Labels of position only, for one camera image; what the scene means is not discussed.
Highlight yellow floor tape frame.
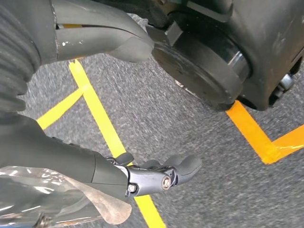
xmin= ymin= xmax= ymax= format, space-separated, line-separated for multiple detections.
xmin=36 ymin=59 xmax=167 ymax=228

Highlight orange-yellow floor tape corner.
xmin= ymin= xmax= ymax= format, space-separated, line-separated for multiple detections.
xmin=226 ymin=100 xmax=304 ymax=165

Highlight glossy silver curved shell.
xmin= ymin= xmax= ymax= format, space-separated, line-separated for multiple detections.
xmin=0 ymin=166 xmax=133 ymax=228

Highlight black robot foot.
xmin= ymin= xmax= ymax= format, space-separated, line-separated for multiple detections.
xmin=145 ymin=0 xmax=304 ymax=112

